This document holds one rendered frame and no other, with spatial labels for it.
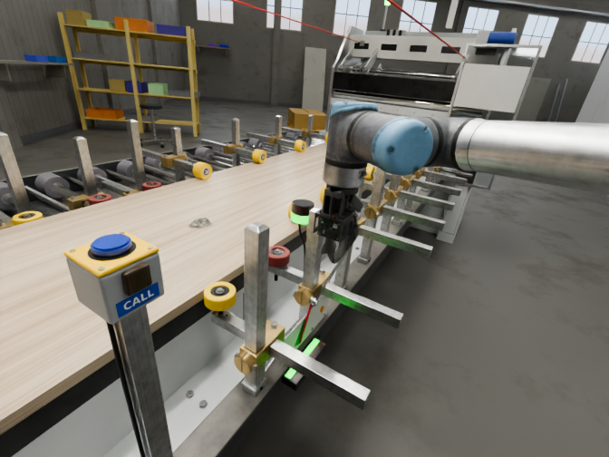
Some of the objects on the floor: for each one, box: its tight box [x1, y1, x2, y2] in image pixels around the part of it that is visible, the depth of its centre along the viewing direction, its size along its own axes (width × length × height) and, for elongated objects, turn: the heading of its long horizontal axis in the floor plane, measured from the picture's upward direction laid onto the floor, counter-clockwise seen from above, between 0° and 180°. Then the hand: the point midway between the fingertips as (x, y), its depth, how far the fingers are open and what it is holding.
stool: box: [140, 103, 171, 148], centre depth 568 cm, size 62×65×69 cm
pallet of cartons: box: [287, 108, 326, 132], centre depth 849 cm, size 142×102×51 cm
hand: (335, 257), depth 79 cm, fingers closed
